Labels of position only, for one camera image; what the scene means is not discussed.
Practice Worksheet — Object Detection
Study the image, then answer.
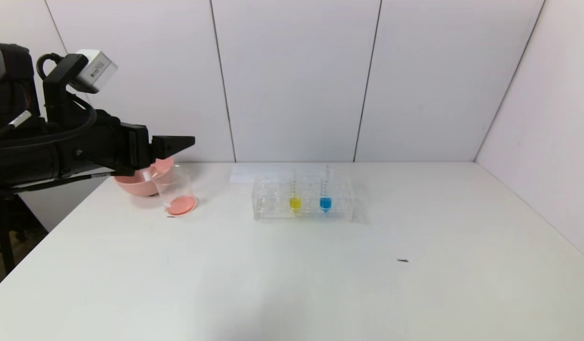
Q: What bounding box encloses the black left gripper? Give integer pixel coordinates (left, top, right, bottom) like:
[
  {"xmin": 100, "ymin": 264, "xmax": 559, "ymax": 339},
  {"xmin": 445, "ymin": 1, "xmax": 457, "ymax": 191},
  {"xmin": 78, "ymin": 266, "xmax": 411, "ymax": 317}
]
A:
[{"xmin": 58, "ymin": 109, "xmax": 196, "ymax": 177}]

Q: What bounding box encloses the clear glass beaker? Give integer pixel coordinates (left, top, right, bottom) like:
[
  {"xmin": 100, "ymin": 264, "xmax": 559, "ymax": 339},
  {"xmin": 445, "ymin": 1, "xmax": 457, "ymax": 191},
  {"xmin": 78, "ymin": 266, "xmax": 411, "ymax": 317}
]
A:
[{"xmin": 153, "ymin": 165, "xmax": 198, "ymax": 216}]

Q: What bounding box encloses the yellow pigment test tube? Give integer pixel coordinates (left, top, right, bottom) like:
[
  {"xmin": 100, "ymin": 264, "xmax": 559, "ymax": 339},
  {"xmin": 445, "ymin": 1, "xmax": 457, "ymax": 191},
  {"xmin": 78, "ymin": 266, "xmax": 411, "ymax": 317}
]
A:
[{"xmin": 289, "ymin": 168, "xmax": 302, "ymax": 215}]

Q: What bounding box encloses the blue pigment test tube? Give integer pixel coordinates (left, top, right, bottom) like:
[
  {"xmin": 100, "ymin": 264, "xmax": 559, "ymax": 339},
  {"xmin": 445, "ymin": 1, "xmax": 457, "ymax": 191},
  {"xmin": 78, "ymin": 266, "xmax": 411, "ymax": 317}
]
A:
[{"xmin": 320, "ymin": 164, "xmax": 332, "ymax": 214}]

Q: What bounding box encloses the clear acrylic test tube rack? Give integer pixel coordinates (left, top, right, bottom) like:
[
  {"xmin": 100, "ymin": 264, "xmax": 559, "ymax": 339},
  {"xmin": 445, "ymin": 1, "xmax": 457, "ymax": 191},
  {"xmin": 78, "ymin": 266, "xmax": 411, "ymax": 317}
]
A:
[{"xmin": 252, "ymin": 176, "xmax": 354, "ymax": 222}]

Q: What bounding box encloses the pink plastic bowl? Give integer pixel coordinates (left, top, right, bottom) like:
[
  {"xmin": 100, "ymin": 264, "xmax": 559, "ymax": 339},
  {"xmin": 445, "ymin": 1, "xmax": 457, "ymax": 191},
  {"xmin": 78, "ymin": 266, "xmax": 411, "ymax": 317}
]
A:
[{"xmin": 114, "ymin": 157, "xmax": 174, "ymax": 197}]

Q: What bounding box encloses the white paper sheet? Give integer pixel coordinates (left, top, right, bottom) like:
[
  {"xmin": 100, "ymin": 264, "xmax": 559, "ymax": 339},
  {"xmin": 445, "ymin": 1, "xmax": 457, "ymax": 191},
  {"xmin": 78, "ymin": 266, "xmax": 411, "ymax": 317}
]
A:
[{"xmin": 229, "ymin": 164, "xmax": 328, "ymax": 184}]

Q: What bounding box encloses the black stand beside table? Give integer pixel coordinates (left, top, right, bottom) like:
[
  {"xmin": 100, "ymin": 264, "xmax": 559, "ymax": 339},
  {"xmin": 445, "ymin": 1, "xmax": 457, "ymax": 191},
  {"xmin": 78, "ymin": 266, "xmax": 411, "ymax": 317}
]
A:
[{"xmin": 0, "ymin": 189, "xmax": 48, "ymax": 278}]

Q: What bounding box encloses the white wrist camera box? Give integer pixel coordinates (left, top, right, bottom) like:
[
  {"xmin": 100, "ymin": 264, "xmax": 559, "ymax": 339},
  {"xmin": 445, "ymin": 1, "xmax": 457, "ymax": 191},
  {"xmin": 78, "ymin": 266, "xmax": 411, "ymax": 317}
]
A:
[{"xmin": 69, "ymin": 49, "xmax": 118, "ymax": 94}]

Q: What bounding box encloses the black camera cable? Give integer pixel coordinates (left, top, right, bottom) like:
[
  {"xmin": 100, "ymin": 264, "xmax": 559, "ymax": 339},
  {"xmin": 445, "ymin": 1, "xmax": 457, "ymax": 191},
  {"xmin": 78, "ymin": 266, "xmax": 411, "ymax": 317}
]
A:
[{"xmin": 0, "ymin": 53, "xmax": 98, "ymax": 152}]

